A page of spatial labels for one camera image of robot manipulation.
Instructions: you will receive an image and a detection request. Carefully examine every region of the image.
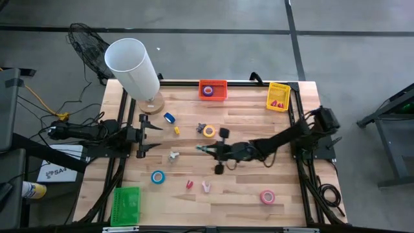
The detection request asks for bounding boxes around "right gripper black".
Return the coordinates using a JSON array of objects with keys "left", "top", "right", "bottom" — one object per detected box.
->
[{"left": 202, "top": 128, "right": 259, "bottom": 175}]

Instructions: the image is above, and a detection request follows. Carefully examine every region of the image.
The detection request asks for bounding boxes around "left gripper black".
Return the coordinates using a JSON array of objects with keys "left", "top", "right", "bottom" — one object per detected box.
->
[{"left": 125, "top": 113, "right": 164, "bottom": 159}]

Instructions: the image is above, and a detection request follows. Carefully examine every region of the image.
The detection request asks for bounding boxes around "yellow tape roll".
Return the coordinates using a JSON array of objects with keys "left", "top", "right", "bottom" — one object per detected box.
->
[{"left": 202, "top": 124, "right": 217, "bottom": 139}]

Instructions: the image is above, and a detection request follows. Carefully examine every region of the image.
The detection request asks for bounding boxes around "light blue tape roll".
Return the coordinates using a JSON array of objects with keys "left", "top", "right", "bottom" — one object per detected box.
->
[{"left": 150, "top": 170, "right": 166, "bottom": 185}]

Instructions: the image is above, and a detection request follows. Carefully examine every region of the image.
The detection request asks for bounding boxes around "orange plastic basket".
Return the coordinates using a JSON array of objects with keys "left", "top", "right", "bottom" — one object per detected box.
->
[{"left": 198, "top": 79, "right": 228, "bottom": 102}]

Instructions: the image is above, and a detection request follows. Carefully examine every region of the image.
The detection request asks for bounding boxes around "pink tape roll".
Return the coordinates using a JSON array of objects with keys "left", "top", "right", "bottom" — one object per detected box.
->
[{"left": 259, "top": 190, "right": 276, "bottom": 205}]

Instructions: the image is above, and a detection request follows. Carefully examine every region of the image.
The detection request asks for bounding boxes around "white lamp with wooden base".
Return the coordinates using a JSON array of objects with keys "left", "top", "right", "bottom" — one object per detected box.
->
[{"left": 103, "top": 38, "right": 166, "bottom": 116}]

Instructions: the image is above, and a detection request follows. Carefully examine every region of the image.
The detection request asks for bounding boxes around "green plastic basket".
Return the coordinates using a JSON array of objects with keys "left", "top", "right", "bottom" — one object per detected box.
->
[{"left": 110, "top": 186, "right": 142, "bottom": 227}]

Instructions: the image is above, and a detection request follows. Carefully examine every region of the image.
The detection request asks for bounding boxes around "yellow plastic basket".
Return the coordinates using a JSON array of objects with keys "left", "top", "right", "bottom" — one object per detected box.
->
[{"left": 266, "top": 82, "right": 292, "bottom": 113}]

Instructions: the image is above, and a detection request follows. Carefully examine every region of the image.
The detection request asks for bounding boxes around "white printed box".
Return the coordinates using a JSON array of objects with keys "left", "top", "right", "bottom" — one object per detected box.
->
[{"left": 36, "top": 144, "right": 84, "bottom": 183}]

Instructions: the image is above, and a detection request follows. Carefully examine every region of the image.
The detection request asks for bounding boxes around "black diagonal beam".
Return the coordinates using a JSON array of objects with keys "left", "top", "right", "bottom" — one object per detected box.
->
[{"left": 12, "top": 132, "right": 88, "bottom": 174}]

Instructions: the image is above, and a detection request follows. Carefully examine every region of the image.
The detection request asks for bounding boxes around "black floor fan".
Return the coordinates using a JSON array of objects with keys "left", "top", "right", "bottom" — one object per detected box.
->
[{"left": 67, "top": 22, "right": 114, "bottom": 85}]

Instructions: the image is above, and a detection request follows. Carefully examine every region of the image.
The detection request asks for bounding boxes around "white and yellow bottle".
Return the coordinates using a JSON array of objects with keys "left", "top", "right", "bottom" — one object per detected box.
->
[{"left": 21, "top": 181, "right": 47, "bottom": 199}]

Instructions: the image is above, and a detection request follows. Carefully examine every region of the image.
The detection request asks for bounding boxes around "dark grey case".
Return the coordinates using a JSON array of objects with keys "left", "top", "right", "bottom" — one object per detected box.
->
[
  {"left": 0, "top": 148, "right": 27, "bottom": 230},
  {"left": 0, "top": 67, "right": 22, "bottom": 153}
]

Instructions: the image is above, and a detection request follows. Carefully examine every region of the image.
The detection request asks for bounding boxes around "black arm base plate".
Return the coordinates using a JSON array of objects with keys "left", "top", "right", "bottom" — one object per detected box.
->
[
  {"left": 82, "top": 144, "right": 131, "bottom": 159},
  {"left": 290, "top": 135, "right": 337, "bottom": 160}
]

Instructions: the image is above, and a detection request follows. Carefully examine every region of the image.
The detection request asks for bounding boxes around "black aluminium table frame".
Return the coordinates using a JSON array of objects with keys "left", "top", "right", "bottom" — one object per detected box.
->
[{"left": 72, "top": 79, "right": 349, "bottom": 233}]

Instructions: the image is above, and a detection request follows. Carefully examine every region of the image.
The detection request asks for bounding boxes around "yellow cable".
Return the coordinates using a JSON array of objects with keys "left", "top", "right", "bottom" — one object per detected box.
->
[{"left": 0, "top": 67, "right": 71, "bottom": 121}]

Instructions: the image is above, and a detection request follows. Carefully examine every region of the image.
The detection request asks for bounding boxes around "silver frame bracket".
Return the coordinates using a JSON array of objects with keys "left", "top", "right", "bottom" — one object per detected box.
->
[
  {"left": 102, "top": 226, "right": 140, "bottom": 233},
  {"left": 283, "top": 227, "right": 320, "bottom": 233}
]

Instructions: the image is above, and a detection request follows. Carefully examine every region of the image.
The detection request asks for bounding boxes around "coiled black cable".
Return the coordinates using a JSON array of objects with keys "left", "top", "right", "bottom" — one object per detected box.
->
[{"left": 318, "top": 183, "right": 346, "bottom": 217}]

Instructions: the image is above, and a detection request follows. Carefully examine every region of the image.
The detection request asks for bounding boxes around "black side table frame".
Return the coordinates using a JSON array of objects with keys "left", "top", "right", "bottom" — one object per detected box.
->
[{"left": 356, "top": 83, "right": 414, "bottom": 190}]

